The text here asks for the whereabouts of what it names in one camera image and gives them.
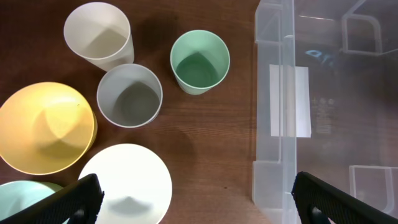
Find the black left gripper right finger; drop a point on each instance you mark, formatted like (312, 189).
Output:
(319, 202)

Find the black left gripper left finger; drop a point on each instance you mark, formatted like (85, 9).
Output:
(79, 202)

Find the grey plastic cup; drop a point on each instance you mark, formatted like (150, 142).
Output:
(129, 95)

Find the green plastic cup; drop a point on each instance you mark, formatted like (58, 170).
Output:
(200, 60)

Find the white plastic bowl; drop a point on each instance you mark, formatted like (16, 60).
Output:
(137, 184)

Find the light teal plastic bowl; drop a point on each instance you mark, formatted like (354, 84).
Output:
(19, 195)

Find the yellow plastic bowl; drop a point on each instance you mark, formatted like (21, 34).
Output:
(45, 128)

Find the clear plastic storage bin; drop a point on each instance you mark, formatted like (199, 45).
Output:
(350, 50)

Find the cream plastic cup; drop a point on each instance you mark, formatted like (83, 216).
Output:
(100, 33)

